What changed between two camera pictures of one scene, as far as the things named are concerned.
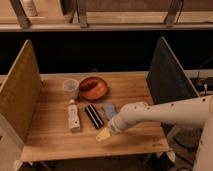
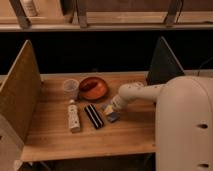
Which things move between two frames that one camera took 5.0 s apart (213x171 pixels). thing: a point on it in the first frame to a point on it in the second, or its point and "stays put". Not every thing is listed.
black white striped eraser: [94, 116] stays put
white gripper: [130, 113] to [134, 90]
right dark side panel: [167, 78] stays put
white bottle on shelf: [29, 8] stays put
